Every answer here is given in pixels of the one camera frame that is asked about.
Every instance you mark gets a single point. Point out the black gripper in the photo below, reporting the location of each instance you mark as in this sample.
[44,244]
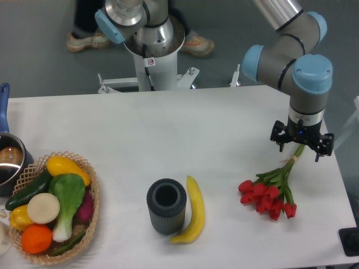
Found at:
[322,144]

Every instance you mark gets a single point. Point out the red tulip bouquet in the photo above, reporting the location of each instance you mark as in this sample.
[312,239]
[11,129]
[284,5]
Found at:
[270,192]

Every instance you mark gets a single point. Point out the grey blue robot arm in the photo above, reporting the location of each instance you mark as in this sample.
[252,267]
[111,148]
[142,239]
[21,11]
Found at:
[288,66]

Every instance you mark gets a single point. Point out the black device at edge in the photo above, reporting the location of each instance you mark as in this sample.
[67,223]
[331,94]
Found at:
[349,241]

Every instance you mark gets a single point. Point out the yellow banana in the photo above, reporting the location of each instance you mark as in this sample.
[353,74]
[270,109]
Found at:
[197,222]

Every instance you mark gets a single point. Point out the person right sneaker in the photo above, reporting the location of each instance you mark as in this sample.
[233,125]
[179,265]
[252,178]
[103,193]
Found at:
[197,46]

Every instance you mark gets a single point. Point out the dark grey ribbed vase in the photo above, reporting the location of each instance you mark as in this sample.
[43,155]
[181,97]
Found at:
[166,200]

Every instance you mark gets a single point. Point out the purple sweet potato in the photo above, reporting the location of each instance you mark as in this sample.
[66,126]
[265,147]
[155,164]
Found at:
[86,209]

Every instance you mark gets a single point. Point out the green bok choy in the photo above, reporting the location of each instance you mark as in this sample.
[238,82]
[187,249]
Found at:
[69,189]

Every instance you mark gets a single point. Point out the yellow squash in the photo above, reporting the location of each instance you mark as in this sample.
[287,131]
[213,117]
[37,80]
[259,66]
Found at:
[57,165]

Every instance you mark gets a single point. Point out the green bean pod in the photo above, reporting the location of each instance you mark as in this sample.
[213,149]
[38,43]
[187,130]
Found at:
[73,242]

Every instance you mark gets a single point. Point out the dark green cucumber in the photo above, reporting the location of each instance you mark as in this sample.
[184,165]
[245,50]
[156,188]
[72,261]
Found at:
[39,185]

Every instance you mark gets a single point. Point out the woven wicker basket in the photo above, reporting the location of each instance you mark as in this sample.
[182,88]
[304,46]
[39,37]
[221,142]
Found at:
[29,174]

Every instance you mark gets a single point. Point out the cream round radish slice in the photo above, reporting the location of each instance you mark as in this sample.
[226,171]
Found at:
[43,208]

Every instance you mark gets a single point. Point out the orange fruit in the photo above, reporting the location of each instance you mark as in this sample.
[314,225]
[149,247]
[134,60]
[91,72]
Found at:
[36,239]

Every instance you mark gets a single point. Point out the yellow bell pepper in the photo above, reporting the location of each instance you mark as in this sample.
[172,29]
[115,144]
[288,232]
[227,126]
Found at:
[19,218]

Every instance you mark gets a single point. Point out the white object at left edge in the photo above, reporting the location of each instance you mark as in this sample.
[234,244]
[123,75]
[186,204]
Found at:
[6,242]

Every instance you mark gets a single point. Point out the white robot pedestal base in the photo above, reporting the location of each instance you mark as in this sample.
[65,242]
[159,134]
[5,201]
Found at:
[155,52]

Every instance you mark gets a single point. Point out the blue handled saucepan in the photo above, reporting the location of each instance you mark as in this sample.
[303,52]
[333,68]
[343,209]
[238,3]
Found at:
[14,155]

